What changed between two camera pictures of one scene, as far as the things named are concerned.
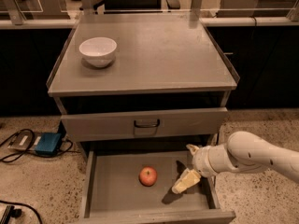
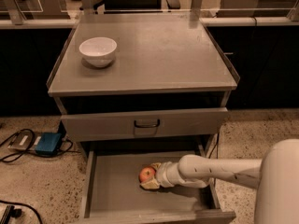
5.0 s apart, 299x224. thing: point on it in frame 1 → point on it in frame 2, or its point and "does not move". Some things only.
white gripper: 200,161 → 163,174
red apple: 148,175 does not move
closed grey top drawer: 144,124 does not move
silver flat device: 24,141 does not move
